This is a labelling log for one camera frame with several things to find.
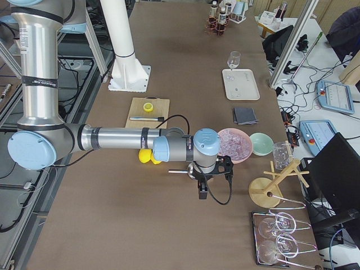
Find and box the hanging wine glass lower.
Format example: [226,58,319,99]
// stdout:
[257,234,299,265]

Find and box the clear glass mug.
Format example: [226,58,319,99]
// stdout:
[272,141,293,170]

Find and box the blue teach pendant near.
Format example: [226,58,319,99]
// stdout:
[299,120,337,156]

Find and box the grey folded cloth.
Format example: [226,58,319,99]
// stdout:
[233,107,258,125]

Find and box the steel ice scoop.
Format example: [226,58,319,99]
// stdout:
[168,163,196,179]

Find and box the steel muddler black tip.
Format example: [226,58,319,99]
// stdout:
[129,116,165,122]

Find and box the black wire glass rack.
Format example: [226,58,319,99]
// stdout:
[251,210,317,269]

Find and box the wooden cup tree stand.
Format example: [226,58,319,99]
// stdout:
[249,159,309,209]

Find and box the black laptop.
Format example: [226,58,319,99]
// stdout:
[300,132,359,217]

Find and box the blue teach pendant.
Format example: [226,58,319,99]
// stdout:
[299,120,337,156]
[316,80,355,114]

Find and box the half lemon slice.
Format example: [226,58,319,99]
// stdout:
[143,102,154,113]

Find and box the pink bowl of ice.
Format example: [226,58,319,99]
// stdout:
[218,128,253,164]

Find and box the copper wire bottle basket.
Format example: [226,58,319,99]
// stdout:
[205,13,229,36]

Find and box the blue teach pendant far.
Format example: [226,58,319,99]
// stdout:
[316,80,355,114]

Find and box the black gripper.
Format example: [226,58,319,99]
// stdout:
[195,155,233,200]

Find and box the hanging wine glass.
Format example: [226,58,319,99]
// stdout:
[257,234,299,265]
[258,212,296,239]

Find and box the aluminium frame post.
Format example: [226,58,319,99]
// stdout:
[269,0,318,89]

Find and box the hanging wine glass upper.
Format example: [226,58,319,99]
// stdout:
[258,212,296,239]

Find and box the white rabbit tray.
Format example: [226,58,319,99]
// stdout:
[222,69,260,101]

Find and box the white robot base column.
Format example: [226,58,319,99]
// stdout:
[101,0,151,93]

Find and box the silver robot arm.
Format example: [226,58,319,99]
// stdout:
[7,1,233,199]

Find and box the yellow lemon near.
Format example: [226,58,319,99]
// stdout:
[138,149,152,163]

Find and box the green empty bowl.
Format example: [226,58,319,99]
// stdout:
[250,133,274,156]

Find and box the clear wine glass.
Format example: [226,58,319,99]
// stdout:
[227,51,241,80]

